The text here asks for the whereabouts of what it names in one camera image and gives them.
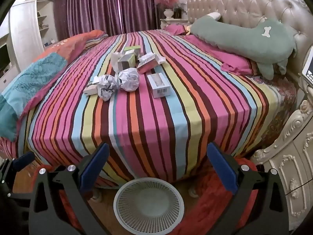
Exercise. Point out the white television cabinet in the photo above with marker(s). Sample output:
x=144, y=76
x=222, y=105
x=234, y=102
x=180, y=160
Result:
x=11, y=76

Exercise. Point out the black television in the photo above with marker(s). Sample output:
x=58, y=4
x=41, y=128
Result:
x=3, y=57

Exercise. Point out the green dog-shaped pillow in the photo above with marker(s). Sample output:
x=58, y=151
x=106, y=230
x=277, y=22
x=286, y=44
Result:
x=244, y=39

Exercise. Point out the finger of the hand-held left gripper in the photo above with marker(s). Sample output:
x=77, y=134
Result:
x=23, y=162

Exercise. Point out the floral mattress cover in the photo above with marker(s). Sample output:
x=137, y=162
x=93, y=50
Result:
x=281, y=107

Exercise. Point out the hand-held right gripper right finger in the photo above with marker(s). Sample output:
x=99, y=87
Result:
x=222, y=170

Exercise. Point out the tablet screen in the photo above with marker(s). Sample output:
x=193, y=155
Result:
x=308, y=66

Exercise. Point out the orange and teal folded quilt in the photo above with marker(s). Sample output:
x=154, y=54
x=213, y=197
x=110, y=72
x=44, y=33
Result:
x=36, y=78

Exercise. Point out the striped multicolour bed sheet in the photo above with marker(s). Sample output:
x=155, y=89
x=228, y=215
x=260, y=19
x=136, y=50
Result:
x=159, y=127

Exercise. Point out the white box with window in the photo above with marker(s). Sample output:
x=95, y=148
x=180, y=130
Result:
x=159, y=85

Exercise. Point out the green box with grey label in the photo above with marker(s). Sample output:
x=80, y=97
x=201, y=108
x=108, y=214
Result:
x=126, y=62

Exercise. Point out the white bag with pink print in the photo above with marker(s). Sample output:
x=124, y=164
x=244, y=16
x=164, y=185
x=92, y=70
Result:
x=146, y=66

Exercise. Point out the white wardrobe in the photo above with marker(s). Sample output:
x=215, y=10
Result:
x=24, y=29

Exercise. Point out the beige tufted headboard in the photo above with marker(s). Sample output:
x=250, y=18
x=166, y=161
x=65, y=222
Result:
x=244, y=2

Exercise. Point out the plain green box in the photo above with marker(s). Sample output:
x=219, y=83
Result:
x=132, y=49

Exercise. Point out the small pink pillow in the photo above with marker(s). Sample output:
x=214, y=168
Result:
x=176, y=29

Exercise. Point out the cream ornate nightstand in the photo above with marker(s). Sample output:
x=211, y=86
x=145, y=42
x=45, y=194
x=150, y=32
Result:
x=293, y=151

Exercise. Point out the paper ball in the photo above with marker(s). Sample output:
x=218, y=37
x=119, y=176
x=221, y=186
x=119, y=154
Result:
x=106, y=87
x=128, y=79

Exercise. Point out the white plastic mesh basket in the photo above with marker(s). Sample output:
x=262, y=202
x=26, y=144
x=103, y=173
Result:
x=146, y=200

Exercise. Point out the large pink pillow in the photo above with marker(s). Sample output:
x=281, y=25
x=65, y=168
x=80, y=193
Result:
x=220, y=53

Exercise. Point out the white carved nightstand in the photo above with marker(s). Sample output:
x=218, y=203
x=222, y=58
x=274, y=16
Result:
x=168, y=22

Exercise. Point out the purple curtain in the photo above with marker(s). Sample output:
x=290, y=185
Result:
x=97, y=9

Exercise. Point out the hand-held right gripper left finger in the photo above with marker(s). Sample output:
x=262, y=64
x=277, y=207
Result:
x=95, y=167

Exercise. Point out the yellow plush toy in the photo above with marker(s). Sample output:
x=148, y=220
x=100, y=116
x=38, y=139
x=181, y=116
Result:
x=188, y=30

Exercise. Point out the dark picture frame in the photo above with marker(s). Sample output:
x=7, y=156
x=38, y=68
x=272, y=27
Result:
x=179, y=11

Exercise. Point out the white vase with pink flowers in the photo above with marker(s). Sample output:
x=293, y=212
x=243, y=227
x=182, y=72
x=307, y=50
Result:
x=168, y=13

